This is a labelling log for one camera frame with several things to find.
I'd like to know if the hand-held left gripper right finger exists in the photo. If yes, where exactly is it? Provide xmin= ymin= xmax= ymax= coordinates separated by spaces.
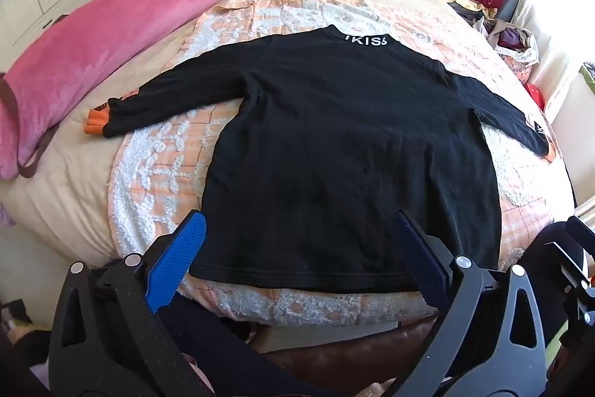
xmin=393 ymin=209 xmax=547 ymax=397

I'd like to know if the pink fleece blanket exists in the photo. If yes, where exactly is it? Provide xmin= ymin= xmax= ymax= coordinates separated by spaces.
xmin=0 ymin=0 xmax=280 ymax=180

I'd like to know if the floral tote bag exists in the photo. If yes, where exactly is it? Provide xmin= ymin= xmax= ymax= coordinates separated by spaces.
xmin=483 ymin=19 xmax=540 ymax=86

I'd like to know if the orange white patterned blanket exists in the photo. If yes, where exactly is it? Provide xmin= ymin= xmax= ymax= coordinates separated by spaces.
xmin=108 ymin=0 xmax=565 ymax=328

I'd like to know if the black sweater with orange cuffs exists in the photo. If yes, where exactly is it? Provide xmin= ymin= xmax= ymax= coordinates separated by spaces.
xmin=83 ymin=24 xmax=557 ymax=293

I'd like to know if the green cloth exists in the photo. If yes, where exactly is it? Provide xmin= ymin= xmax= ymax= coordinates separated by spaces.
xmin=581 ymin=62 xmax=595 ymax=100

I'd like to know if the beige bed sheet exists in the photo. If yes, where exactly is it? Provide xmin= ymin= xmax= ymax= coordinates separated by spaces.
xmin=0 ymin=0 xmax=466 ymax=270

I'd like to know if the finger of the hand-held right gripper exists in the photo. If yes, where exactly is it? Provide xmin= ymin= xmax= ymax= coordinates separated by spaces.
xmin=566 ymin=215 xmax=595 ymax=246
xmin=545 ymin=240 xmax=593 ymax=281

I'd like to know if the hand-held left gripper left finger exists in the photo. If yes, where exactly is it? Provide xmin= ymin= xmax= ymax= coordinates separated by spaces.
xmin=48 ymin=209 xmax=208 ymax=397

